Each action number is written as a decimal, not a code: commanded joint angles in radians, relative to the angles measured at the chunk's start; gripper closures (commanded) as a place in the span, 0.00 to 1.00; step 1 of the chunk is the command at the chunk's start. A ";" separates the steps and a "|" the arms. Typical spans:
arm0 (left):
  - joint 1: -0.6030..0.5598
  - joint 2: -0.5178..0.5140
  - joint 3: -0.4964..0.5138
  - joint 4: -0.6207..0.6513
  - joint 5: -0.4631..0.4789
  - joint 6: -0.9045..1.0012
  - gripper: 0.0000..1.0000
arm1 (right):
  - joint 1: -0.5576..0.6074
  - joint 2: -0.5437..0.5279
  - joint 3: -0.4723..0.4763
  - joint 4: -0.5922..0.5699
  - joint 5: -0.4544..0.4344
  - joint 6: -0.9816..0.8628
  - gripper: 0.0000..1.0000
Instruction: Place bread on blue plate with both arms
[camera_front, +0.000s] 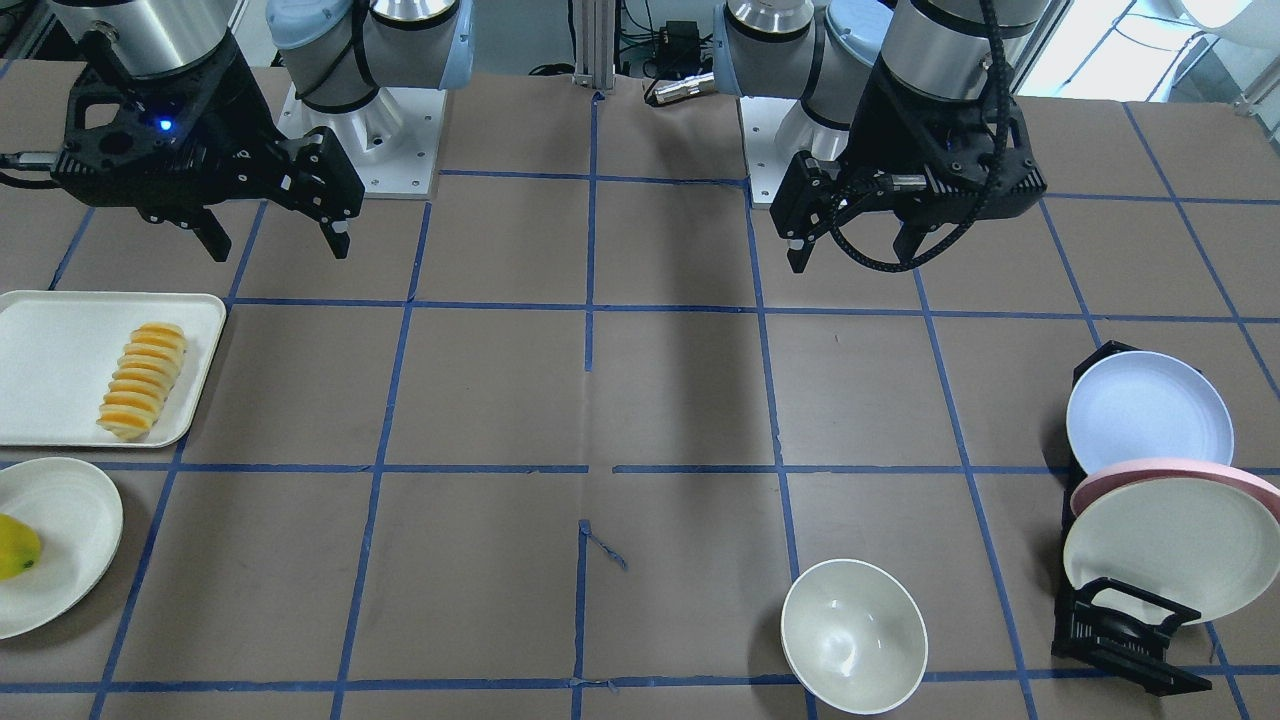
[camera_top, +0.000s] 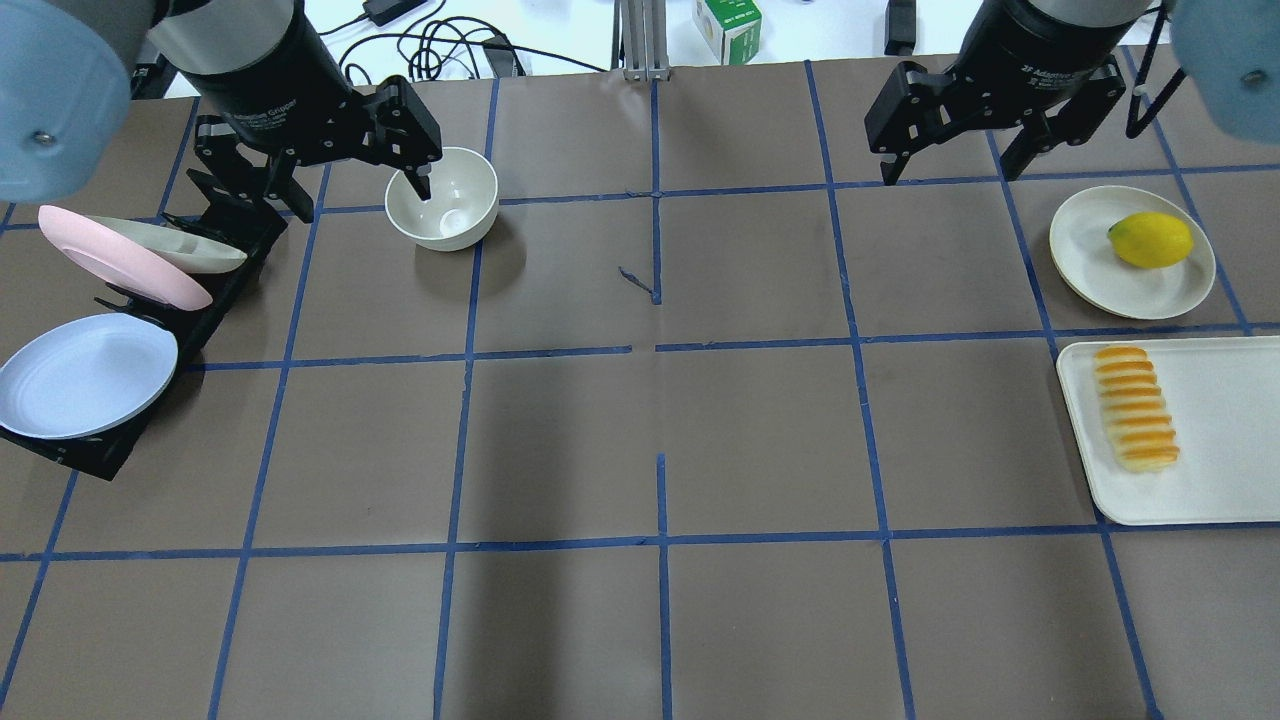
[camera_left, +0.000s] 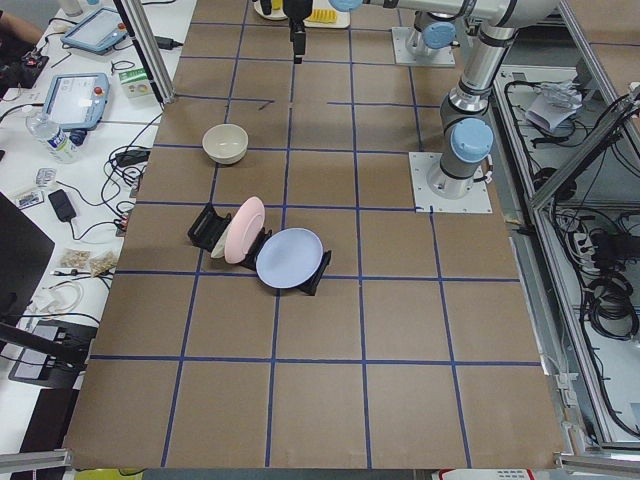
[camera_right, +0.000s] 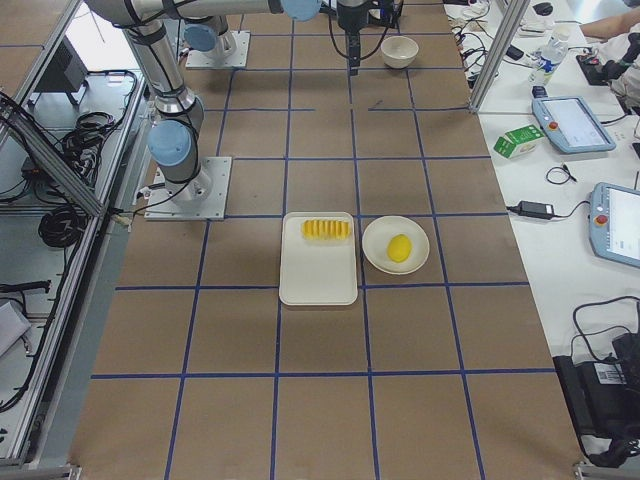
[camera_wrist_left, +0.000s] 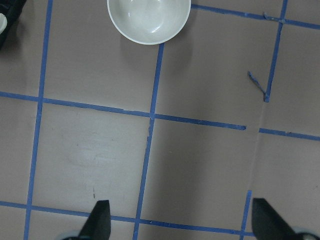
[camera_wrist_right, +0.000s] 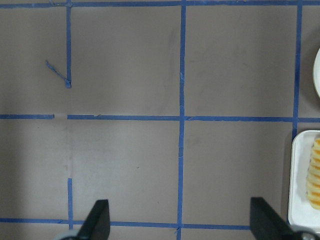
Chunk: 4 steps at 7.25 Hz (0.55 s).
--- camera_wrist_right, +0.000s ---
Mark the light blue round plate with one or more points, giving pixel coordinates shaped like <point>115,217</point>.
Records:
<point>316,73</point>

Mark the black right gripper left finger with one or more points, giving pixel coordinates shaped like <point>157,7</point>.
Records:
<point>97,224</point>

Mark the white foam tray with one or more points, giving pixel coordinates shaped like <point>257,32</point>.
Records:
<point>300,211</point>

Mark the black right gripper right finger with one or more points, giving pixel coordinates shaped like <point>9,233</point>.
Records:
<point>266,224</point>

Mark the yellow orange croissant bread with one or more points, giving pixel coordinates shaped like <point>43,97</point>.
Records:
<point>313,176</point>

